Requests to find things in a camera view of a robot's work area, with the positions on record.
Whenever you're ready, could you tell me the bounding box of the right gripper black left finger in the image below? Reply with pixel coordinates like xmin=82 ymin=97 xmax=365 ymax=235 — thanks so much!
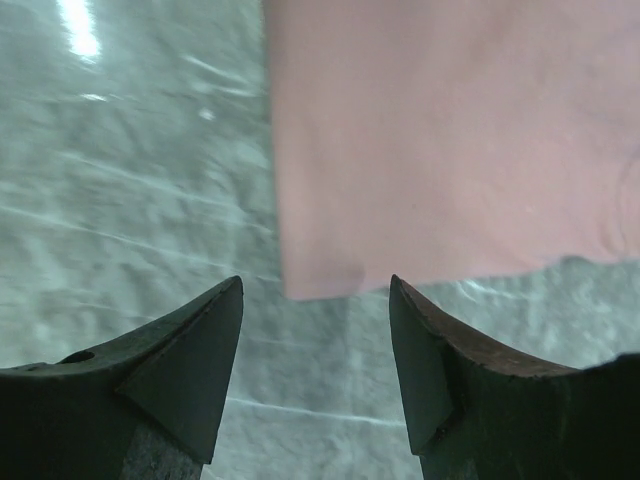
xmin=1 ymin=276 xmax=244 ymax=479

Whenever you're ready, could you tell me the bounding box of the pink printed t shirt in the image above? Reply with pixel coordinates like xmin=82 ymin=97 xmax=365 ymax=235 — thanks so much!
xmin=263 ymin=1 xmax=639 ymax=300

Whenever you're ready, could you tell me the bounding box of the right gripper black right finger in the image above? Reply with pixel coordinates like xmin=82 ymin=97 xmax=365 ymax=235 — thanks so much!
xmin=389 ymin=277 xmax=639 ymax=480

